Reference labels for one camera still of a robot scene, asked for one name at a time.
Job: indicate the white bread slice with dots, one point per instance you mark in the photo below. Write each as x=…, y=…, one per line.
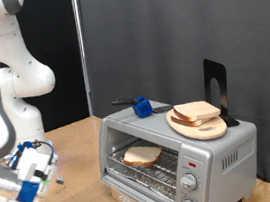
x=142, y=155

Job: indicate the black spatula with blue block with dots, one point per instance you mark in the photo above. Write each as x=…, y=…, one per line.
x=142, y=108

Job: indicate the silver toaster oven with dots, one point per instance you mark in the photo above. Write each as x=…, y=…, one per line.
x=159, y=131

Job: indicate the metal pole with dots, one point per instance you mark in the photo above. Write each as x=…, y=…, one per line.
x=82, y=54

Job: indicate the black backdrop cloth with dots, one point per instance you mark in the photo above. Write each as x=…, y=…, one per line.
x=59, y=41

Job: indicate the round wooden cutting board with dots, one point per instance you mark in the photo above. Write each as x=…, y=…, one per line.
x=206, y=133

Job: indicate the black metal bookend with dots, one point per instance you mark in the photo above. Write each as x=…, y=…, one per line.
x=214, y=68

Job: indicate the dark grey backdrop curtain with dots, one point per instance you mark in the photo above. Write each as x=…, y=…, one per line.
x=181, y=23

